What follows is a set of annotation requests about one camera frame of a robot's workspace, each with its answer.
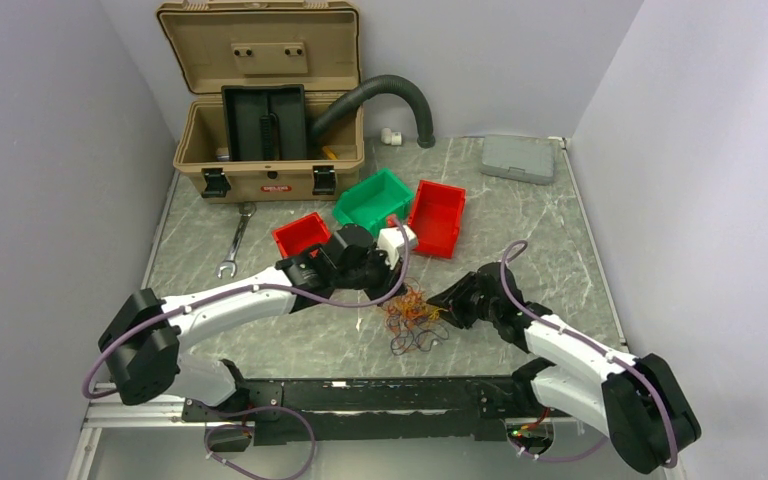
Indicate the silver combination wrench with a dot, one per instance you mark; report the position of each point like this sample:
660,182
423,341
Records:
228,267

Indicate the black toolbox tray insert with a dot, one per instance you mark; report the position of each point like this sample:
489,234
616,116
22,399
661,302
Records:
265,123

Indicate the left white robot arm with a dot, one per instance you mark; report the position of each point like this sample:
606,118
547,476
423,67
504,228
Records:
146,346

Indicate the grey plastic organizer case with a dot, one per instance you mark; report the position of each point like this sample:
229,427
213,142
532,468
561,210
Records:
523,159

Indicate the small red plastic bin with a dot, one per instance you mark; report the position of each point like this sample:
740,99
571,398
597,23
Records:
294,237

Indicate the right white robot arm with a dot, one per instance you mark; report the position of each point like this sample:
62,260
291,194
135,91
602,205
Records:
635,402

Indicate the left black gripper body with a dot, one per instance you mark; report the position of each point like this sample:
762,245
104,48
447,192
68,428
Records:
374,276

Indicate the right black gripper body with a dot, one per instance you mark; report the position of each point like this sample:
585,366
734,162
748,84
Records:
474,305

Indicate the yellow tool in toolbox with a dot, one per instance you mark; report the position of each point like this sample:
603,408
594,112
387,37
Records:
329,154

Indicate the large red plastic bin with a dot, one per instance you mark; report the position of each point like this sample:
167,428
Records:
435,218

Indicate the green plastic bin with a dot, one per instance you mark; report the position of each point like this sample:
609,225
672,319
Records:
369,203

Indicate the white pipe fitting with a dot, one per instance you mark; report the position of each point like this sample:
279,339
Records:
391,137

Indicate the aluminium frame rail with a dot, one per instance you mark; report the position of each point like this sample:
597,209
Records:
110,412

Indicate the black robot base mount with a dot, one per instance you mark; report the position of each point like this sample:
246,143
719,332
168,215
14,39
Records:
281,411

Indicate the tan plastic toolbox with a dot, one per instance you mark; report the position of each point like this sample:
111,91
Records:
261,72

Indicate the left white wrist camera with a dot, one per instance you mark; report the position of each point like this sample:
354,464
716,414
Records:
396,242

